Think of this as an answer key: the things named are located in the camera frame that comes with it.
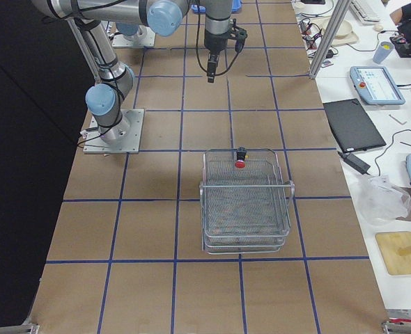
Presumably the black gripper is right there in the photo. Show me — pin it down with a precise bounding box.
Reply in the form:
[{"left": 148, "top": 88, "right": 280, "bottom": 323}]
[{"left": 204, "top": 31, "right": 228, "bottom": 83}]

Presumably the red emergency stop button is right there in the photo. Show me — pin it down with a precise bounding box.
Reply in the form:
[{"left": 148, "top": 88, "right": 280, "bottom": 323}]
[{"left": 234, "top": 147, "right": 247, "bottom": 168}]

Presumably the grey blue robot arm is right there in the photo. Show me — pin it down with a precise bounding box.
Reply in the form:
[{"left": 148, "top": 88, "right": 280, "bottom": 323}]
[{"left": 33, "top": 1, "right": 247, "bottom": 154}]

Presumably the teach pendant with red button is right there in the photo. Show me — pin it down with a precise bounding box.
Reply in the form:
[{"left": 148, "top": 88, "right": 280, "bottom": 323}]
[{"left": 349, "top": 66, "right": 405, "bottom": 105}]

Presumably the blue plastic tray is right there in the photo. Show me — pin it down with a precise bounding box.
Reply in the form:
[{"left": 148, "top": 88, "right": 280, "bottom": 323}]
[{"left": 191, "top": 0, "right": 242, "bottom": 14}]

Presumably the black laptop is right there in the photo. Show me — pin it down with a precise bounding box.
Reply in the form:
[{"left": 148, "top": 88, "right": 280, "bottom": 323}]
[{"left": 323, "top": 99, "right": 386, "bottom": 153}]

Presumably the white keyboard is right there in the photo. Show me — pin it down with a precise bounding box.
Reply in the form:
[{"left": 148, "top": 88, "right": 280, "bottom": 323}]
[{"left": 350, "top": 0, "right": 380, "bottom": 25}]

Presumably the grey cup with yellow item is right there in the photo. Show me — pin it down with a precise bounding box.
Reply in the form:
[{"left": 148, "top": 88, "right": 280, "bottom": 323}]
[{"left": 373, "top": 41, "right": 394, "bottom": 64}]

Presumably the black power adapter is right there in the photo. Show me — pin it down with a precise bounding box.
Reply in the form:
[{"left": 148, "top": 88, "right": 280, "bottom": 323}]
[{"left": 338, "top": 152, "right": 371, "bottom": 175}]

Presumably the clear plastic bag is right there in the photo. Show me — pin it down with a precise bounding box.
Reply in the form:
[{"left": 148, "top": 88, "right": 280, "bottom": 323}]
[{"left": 356, "top": 175, "right": 411, "bottom": 225}]

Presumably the wooden cutting board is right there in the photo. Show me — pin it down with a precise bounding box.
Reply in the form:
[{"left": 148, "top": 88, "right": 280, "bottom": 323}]
[{"left": 375, "top": 231, "right": 411, "bottom": 276}]

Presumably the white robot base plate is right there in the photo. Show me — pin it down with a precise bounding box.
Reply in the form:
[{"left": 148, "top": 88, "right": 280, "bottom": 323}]
[{"left": 83, "top": 109, "right": 144, "bottom": 154}]

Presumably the aluminium frame post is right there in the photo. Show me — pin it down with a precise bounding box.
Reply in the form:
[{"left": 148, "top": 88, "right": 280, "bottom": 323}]
[{"left": 309, "top": 0, "right": 350, "bottom": 79}]

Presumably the wire mesh stacked shelf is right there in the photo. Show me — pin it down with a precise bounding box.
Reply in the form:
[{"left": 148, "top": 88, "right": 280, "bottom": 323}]
[{"left": 199, "top": 148, "right": 295, "bottom": 254}]

